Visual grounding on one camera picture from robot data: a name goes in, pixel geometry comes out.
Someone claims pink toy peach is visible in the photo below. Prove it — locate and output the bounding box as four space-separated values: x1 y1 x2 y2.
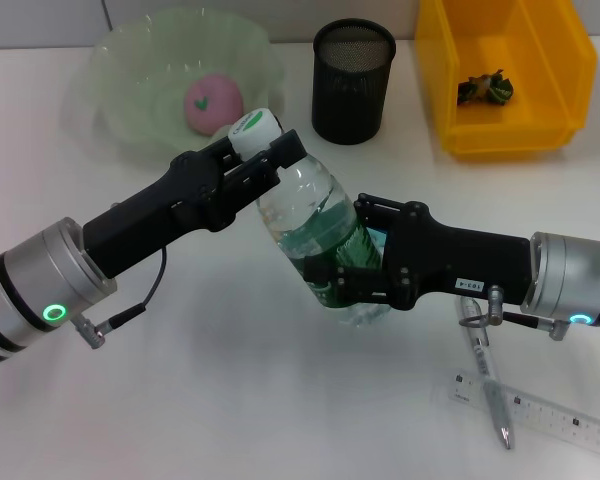
183 72 245 136

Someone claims gripper cable with connector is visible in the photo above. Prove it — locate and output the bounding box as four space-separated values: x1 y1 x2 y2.
458 284 572 342
74 244 169 351

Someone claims yellow plastic bin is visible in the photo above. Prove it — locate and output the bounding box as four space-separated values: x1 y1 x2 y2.
413 0 599 155

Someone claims translucent green fruit plate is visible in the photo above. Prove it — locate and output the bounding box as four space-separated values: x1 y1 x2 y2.
67 7 287 161

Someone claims clear plastic ruler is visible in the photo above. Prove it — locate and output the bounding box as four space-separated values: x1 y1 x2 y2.
432 367 600 461

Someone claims black mesh pen cup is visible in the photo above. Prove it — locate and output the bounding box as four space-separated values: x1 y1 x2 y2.
312 18 397 146

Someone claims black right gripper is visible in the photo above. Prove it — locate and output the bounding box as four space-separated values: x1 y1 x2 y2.
303 193 536 312

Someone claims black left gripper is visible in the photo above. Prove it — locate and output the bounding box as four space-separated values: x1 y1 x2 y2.
82 129 306 281

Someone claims clear silver ballpoint pen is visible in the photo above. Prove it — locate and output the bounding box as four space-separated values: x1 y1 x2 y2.
457 297 514 451

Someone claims left gripper cable with connector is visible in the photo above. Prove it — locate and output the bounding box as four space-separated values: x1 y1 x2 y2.
74 244 169 351

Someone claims right gripper cable with connector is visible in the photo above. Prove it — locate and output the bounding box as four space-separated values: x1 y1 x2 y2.
458 284 572 342

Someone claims green plastic wrapper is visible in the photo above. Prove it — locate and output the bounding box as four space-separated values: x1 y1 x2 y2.
455 69 515 109

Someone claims clear green-label water bottle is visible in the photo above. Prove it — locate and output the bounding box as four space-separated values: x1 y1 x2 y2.
227 107 394 329

